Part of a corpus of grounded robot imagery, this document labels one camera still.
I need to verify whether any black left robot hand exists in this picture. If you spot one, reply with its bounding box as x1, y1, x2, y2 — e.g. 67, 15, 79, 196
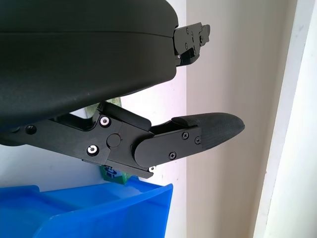
0, 0, 245, 179

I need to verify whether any green toothpaste box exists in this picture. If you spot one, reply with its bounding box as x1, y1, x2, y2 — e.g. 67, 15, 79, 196
85, 97, 133, 185

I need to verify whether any blue plastic tray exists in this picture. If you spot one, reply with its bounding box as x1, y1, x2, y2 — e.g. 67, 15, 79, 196
0, 175, 174, 238

